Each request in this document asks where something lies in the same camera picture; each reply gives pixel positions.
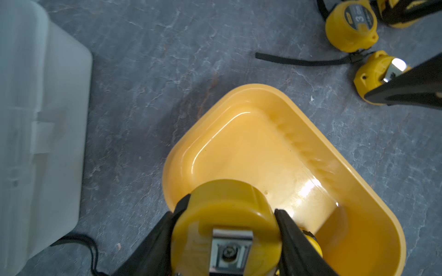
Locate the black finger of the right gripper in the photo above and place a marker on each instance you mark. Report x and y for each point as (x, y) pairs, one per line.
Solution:
(420, 86)

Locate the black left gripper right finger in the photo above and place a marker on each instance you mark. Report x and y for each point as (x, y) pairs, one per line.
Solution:
(299, 257)

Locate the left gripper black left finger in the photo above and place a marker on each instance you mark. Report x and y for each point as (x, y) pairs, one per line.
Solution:
(152, 257)

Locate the yellow tape measure top clip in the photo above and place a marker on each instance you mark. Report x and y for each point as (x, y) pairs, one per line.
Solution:
(380, 68)

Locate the yellow tape measure metal clip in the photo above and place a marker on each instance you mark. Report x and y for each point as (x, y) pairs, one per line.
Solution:
(227, 227)

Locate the yellow tape measure small label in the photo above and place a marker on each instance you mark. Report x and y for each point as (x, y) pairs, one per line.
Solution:
(350, 26)

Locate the yellow tape measure 3m label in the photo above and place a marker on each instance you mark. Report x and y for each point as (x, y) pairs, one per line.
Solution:
(88, 246)

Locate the yellow plastic storage box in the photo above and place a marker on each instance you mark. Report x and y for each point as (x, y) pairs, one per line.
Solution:
(257, 135)

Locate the white plastic lidded case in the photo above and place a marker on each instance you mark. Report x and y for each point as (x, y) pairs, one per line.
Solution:
(45, 88)

